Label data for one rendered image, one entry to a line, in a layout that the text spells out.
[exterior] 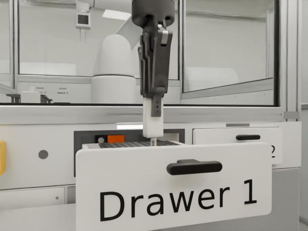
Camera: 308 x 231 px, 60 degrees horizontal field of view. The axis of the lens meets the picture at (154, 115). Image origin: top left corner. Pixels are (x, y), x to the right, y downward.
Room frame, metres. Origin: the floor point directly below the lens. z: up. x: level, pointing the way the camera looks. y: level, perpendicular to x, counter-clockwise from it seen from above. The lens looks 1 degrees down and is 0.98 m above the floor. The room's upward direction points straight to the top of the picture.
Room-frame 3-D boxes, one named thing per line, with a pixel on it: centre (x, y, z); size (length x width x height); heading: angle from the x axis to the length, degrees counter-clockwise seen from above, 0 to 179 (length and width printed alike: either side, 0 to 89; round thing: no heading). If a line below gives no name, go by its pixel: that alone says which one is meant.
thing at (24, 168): (1.16, 0.16, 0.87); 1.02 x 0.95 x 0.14; 107
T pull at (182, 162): (0.35, -0.05, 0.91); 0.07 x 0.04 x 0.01; 107
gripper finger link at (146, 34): (0.45, 0.00, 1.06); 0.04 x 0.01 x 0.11; 107
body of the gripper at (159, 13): (0.47, 0.00, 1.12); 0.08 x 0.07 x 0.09; 17
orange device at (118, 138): (1.05, 0.17, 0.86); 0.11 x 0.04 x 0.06; 107
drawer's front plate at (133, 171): (0.38, -0.04, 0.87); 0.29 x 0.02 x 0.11; 107
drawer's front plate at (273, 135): (0.77, -0.25, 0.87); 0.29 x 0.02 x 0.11; 107
